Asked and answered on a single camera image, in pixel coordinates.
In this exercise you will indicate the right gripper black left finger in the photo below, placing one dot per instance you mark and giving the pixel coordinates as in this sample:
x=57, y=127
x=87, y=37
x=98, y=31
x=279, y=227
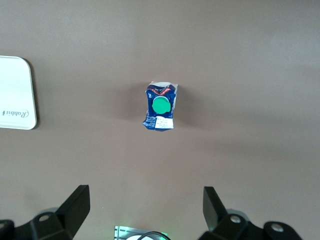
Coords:
x=75, y=210

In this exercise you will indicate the cream plastic serving tray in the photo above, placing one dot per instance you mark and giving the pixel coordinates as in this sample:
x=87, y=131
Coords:
x=15, y=95

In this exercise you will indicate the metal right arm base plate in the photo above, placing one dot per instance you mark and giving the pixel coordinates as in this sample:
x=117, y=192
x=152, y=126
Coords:
x=120, y=232

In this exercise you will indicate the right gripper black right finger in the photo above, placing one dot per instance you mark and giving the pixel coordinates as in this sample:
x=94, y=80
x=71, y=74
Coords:
x=215, y=215

